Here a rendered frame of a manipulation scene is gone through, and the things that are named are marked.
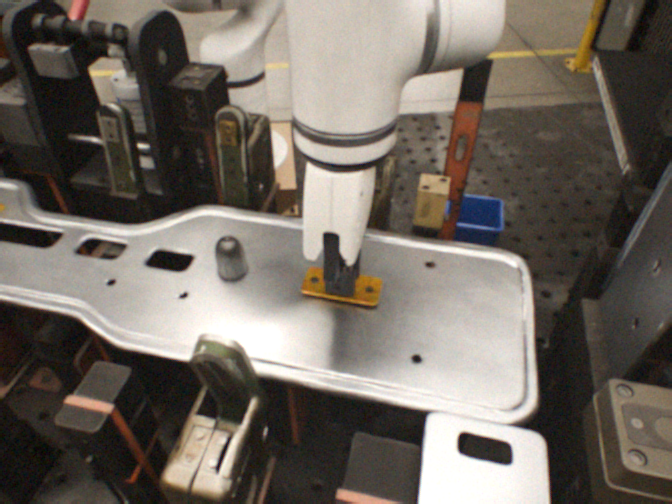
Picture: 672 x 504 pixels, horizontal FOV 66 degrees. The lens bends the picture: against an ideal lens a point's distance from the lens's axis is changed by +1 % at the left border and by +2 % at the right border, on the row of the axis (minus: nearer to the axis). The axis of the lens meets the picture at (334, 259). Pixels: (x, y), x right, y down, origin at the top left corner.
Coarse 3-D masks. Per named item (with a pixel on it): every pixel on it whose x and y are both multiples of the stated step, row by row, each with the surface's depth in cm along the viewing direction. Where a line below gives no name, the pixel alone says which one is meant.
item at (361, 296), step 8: (312, 272) 56; (320, 272) 56; (304, 280) 55; (320, 280) 55; (360, 280) 55; (368, 280) 55; (376, 280) 55; (304, 288) 54; (312, 288) 54; (320, 288) 54; (360, 288) 54; (376, 288) 54; (328, 296) 54; (336, 296) 53; (344, 296) 53; (352, 296) 53; (360, 296) 53; (368, 296) 53; (376, 296) 53; (368, 304) 53; (376, 304) 53
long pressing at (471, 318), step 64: (0, 192) 67; (0, 256) 59; (64, 256) 59; (128, 256) 59; (192, 256) 59; (256, 256) 59; (320, 256) 59; (384, 256) 59; (448, 256) 59; (512, 256) 58; (128, 320) 52; (192, 320) 52; (256, 320) 52; (320, 320) 52; (384, 320) 52; (448, 320) 52; (512, 320) 52; (320, 384) 47; (384, 384) 47; (448, 384) 47; (512, 384) 47
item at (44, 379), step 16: (0, 224) 65; (0, 240) 65; (16, 240) 68; (32, 240) 70; (16, 320) 74; (32, 320) 73; (32, 336) 76; (48, 368) 82; (32, 384) 81; (48, 384) 80
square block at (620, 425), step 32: (608, 384) 40; (640, 384) 40; (608, 416) 39; (640, 416) 38; (576, 448) 46; (608, 448) 38; (640, 448) 37; (576, 480) 44; (608, 480) 38; (640, 480) 36
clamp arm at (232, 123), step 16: (224, 112) 61; (240, 112) 61; (224, 128) 62; (240, 128) 62; (224, 144) 63; (240, 144) 63; (224, 160) 65; (240, 160) 64; (224, 176) 66; (240, 176) 66; (224, 192) 67; (240, 192) 67
